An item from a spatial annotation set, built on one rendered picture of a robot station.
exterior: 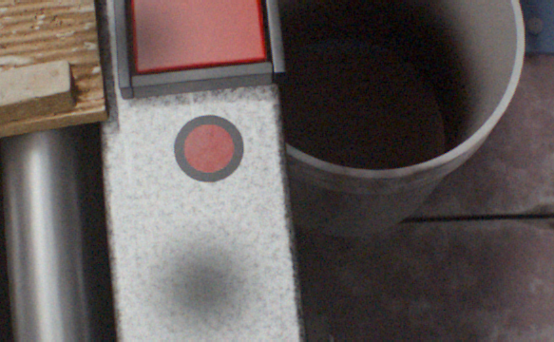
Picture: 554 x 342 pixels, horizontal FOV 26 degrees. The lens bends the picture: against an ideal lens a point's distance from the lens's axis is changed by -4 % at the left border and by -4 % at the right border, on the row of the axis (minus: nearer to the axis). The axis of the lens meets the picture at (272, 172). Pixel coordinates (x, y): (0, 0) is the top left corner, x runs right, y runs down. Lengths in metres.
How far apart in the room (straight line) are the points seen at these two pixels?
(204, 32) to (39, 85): 0.09
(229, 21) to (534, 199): 1.01
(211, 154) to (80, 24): 0.09
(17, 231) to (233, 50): 0.13
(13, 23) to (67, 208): 0.09
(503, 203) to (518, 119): 0.11
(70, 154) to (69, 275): 0.06
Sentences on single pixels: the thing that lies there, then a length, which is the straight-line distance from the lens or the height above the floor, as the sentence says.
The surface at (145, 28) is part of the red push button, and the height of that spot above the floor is 0.93.
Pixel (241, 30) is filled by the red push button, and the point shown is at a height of 0.93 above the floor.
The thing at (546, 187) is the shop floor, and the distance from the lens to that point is 1.55.
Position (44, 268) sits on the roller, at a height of 0.92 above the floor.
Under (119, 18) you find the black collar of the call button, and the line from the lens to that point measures 0.58.
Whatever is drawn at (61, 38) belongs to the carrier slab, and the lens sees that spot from 0.57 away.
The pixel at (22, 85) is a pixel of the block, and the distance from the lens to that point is 0.54.
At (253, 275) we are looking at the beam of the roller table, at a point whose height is 0.91.
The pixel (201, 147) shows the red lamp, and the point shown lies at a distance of 0.57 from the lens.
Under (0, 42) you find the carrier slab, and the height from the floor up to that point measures 0.94.
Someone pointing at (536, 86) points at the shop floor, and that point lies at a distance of 1.59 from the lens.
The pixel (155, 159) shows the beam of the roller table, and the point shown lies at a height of 0.92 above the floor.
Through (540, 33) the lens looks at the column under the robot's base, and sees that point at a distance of 1.60.
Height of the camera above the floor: 1.46
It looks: 75 degrees down
